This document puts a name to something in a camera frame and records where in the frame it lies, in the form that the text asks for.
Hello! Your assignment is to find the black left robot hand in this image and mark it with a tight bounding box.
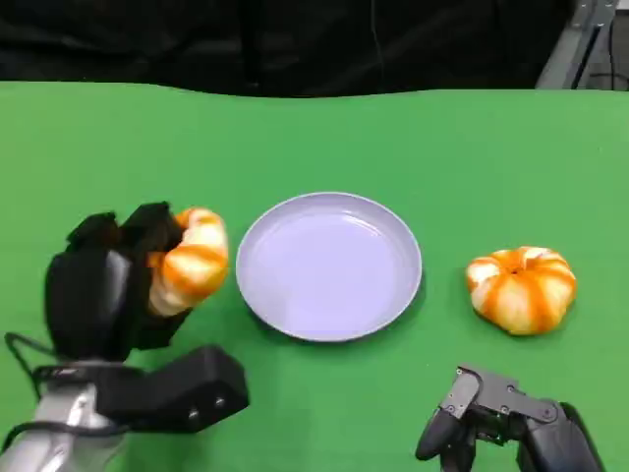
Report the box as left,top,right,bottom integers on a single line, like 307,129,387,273
43,201,199,366

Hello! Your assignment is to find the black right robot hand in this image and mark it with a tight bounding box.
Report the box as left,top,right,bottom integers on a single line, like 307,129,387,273
415,363,608,472

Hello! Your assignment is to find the orange and white bread roll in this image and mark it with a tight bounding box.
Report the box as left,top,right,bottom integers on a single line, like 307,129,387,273
146,207,231,317
465,245,578,337

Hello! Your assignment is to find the lilac plate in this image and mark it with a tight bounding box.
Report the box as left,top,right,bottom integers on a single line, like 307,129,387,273
235,192,424,343

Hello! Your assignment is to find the green table cloth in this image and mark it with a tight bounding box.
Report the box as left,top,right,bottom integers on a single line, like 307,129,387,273
0,81,629,472

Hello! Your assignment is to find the black backdrop curtain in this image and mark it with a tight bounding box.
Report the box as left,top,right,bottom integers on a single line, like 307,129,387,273
0,0,576,98

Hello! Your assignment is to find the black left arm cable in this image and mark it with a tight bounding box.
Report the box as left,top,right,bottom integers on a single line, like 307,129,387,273
3,332,60,400

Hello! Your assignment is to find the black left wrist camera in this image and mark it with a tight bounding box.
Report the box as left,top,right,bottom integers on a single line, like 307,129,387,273
91,345,251,435

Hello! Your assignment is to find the grey metal frame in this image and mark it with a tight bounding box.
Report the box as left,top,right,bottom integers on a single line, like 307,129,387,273
534,0,629,92

